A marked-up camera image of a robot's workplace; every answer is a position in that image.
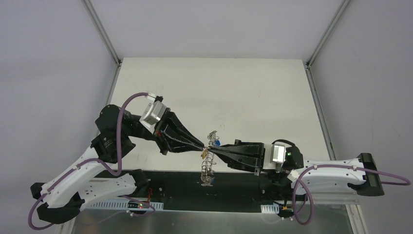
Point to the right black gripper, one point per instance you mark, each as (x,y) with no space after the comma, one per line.
(260,158)

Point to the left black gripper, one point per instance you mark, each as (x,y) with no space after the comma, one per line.
(164,130)

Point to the metal disc keyring holder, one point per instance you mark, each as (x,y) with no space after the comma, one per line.
(207,171)

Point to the yellow tagged key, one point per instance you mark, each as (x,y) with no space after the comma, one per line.
(204,154)

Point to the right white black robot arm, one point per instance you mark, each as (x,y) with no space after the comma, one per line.
(288,172)

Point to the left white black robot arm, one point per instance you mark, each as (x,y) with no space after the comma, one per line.
(91,178)

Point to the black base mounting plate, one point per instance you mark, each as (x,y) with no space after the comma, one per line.
(229,192)

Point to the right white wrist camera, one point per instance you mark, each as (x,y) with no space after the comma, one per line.
(277,155)

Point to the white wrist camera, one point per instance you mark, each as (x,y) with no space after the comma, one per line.
(277,155)
(153,112)

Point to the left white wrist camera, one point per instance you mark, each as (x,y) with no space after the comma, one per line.
(153,112)

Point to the right white cable duct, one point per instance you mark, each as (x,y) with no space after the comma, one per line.
(270,209)

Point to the white cable duct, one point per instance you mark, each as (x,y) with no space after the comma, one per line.
(120,204)
(270,209)

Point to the left white cable duct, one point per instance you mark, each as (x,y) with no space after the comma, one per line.
(120,204)

